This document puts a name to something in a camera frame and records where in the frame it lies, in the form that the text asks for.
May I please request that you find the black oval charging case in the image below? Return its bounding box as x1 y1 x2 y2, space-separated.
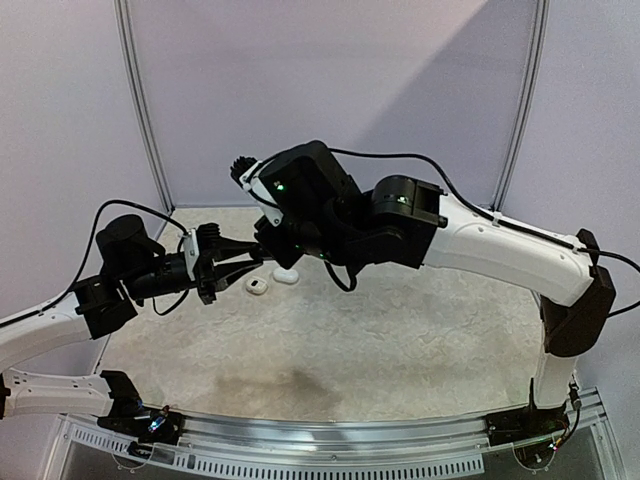
250 245 275 262

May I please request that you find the white oval charging case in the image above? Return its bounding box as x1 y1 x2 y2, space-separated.
272 267 299 285

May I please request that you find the white square charging case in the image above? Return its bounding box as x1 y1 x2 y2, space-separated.
245 277 268 296

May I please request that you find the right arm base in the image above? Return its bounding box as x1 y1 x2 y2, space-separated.
483 396 582 450

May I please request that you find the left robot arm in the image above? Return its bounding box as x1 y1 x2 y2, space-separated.
1 214 264 434

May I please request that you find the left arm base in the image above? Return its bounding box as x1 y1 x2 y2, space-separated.
97 398 185 445

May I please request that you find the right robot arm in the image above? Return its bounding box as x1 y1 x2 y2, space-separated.
238 140 619 436

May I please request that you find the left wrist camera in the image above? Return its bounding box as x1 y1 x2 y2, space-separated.
180 223 220 281

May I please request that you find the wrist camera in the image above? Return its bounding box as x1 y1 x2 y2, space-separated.
230 156 284 227
180 223 220 281

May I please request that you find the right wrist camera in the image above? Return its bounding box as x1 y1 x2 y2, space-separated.
230 156 284 227

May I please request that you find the aluminium front rail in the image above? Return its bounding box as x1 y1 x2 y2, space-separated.
43 388 626 479

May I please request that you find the left aluminium frame post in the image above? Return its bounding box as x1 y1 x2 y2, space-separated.
114 0 175 213

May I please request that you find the aluminium frame post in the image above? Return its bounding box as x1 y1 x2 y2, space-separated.
114 0 175 213
490 0 550 211

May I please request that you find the right aluminium frame post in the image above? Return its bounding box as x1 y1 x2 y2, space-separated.
490 0 550 211

